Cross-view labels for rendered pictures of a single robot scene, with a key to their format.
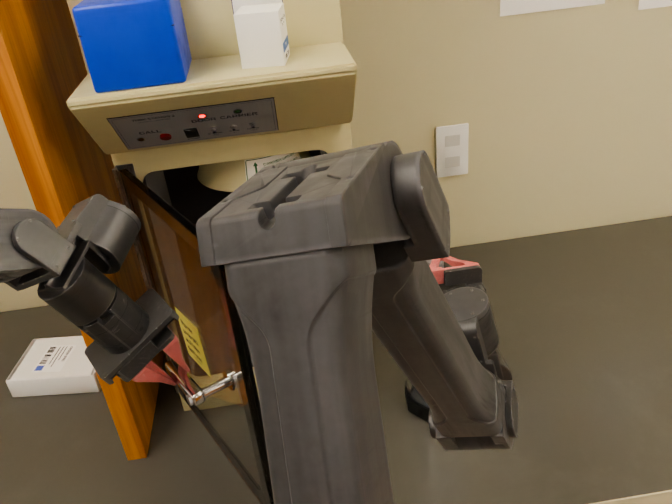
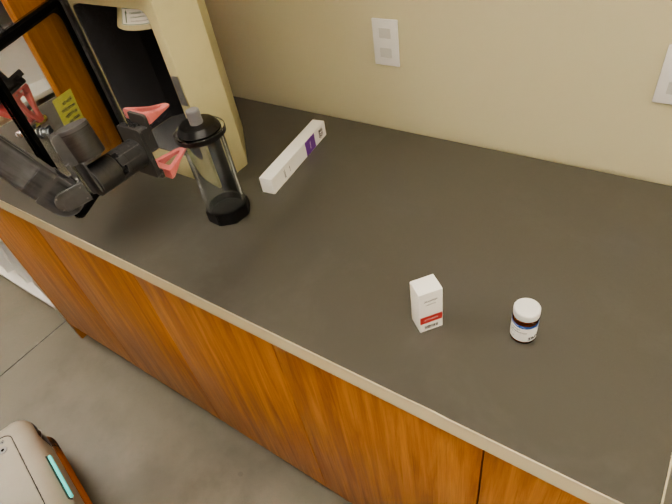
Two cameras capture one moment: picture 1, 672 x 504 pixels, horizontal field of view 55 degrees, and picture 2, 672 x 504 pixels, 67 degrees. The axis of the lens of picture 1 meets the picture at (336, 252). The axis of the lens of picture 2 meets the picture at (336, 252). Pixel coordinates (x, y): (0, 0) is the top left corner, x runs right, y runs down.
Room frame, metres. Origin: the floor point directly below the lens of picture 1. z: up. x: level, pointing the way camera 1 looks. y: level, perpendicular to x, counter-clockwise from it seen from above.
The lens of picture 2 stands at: (0.25, -0.99, 1.67)
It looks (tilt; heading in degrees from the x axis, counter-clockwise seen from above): 43 degrees down; 45
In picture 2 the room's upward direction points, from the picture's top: 11 degrees counter-clockwise
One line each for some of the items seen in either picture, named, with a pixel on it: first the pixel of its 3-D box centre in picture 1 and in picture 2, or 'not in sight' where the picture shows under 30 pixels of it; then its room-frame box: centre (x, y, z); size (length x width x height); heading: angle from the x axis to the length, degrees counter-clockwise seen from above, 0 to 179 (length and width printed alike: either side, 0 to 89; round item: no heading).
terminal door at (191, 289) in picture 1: (196, 341); (67, 111); (0.68, 0.19, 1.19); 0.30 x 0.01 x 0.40; 32
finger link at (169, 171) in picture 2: not in sight; (165, 153); (0.69, -0.14, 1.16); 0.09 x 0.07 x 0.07; 4
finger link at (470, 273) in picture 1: (448, 281); (151, 122); (0.69, -0.14, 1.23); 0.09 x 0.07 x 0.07; 4
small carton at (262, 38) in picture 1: (262, 35); not in sight; (0.78, 0.06, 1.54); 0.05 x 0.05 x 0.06; 84
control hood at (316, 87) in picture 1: (222, 109); not in sight; (0.77, 0.12, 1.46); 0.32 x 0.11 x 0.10; 94
